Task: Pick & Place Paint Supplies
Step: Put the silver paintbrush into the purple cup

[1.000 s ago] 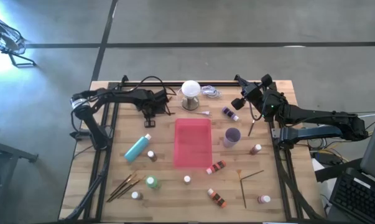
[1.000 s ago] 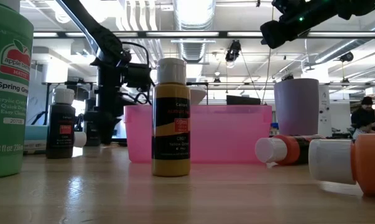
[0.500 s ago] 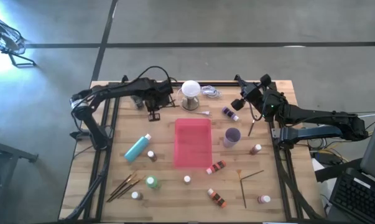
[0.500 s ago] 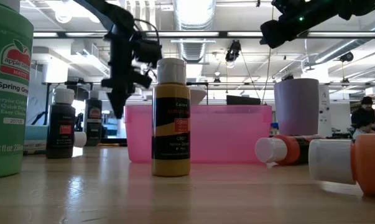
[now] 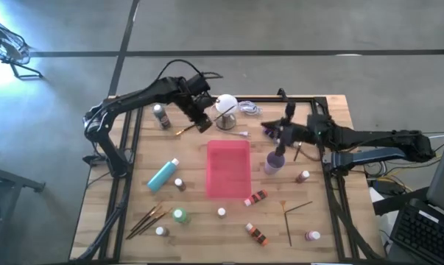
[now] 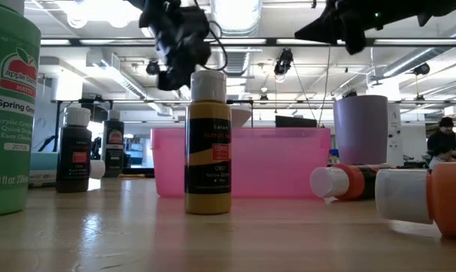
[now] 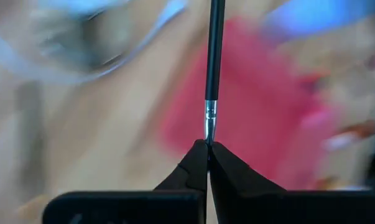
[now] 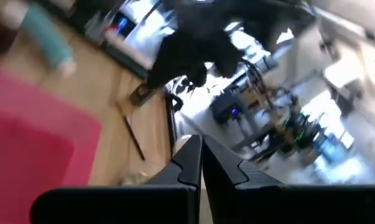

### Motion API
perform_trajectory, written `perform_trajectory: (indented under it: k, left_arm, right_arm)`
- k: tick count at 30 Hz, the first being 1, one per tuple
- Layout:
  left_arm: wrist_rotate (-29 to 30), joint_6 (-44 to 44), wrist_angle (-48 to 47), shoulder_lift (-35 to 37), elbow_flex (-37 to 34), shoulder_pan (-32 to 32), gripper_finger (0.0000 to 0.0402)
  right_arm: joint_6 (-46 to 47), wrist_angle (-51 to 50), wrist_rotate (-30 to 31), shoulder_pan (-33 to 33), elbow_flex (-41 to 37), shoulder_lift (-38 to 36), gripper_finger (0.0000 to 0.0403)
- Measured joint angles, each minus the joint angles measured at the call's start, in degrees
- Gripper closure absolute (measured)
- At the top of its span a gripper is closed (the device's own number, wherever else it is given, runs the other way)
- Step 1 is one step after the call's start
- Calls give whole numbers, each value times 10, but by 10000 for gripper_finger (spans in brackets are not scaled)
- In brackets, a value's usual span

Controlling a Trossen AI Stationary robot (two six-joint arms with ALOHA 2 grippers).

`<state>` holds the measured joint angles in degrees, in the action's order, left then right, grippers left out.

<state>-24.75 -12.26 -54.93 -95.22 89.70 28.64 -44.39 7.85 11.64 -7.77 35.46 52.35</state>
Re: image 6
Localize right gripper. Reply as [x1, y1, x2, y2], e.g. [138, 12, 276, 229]
[294, 0, 433, 56]

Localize black background monitor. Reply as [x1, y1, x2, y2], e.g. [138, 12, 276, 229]
[275, 115, 318, 128]

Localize black paint bottle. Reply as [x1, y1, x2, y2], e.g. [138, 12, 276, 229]
[101, 109, 126, 178]

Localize lilac plastic cup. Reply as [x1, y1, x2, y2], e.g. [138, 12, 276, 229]
[333, 94, 389, 166]

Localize white pillar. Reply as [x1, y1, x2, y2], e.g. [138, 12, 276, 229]
[387, 104, 405, 167]

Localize pink translucent plastic bin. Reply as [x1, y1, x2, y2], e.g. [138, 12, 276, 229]
[150, 127, 332, 200]

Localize large green paint bottle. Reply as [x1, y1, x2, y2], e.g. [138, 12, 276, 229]
[0, 0, 42, 218]

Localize orange paint bottle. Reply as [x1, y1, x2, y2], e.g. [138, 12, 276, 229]
[374, 162, 456, 239]

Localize blue lit shelving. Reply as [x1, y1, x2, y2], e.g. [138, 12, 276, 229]
[123, 134, 155, 169]

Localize person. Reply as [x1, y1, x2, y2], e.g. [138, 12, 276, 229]
[427, 116, 456, 156]
[428, 149, 456, 170]

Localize silver ventilation duct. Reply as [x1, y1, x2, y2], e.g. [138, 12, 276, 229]
[210, 0, 265, 76]

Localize small dark brown paint bottle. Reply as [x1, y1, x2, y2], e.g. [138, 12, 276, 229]
[55, 107, 93, 194]

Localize black overhead light rail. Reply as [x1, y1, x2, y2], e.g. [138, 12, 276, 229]
[40, 36, 456, 47]

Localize black aluminium table frame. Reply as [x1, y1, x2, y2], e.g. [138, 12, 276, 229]
[91, 165, 155, 178]

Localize red-orange paint bottle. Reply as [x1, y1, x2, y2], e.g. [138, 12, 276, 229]
[309, 162, 397, 202]

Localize black hanging camera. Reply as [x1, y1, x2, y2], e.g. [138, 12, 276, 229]
[273, 48, 294, 76]

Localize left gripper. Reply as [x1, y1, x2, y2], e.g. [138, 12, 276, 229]
[138, 0, 213, 91]

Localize black ceiling spotlight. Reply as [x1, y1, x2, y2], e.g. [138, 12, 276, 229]
[413, 62, 431, 76]
[145, 59, 161, 76]

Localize yellow ochre paint bottle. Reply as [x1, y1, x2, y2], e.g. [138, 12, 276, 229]
[184, 70, 233, 215]

